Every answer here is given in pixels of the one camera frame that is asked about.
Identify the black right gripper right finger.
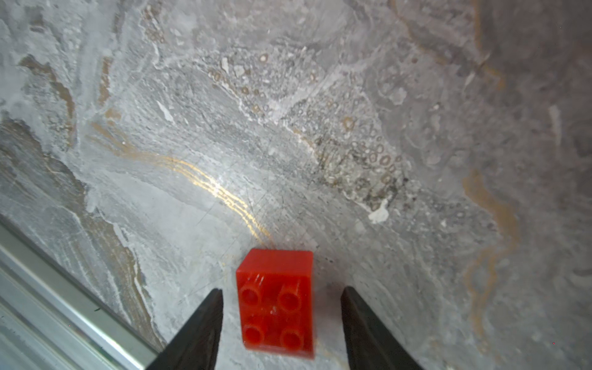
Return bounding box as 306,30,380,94
341,286,422,370

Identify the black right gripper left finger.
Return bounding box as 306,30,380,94
146,288,224,370

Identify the red lego brick front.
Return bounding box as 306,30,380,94
236,248,315,359

